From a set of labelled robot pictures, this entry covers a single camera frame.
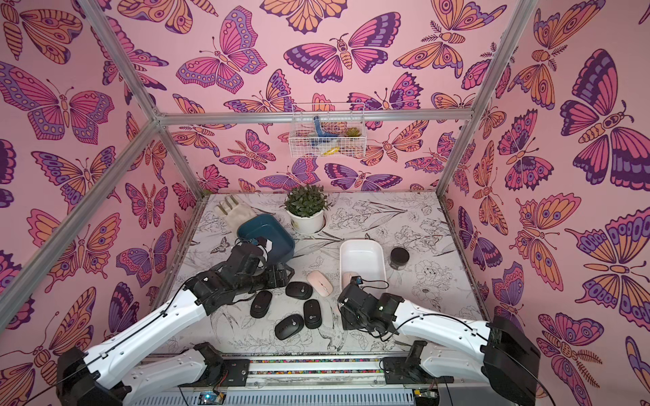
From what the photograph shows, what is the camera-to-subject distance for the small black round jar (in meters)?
0.96

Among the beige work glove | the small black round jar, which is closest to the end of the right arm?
the small black round jar

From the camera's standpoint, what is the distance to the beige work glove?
1116 mm
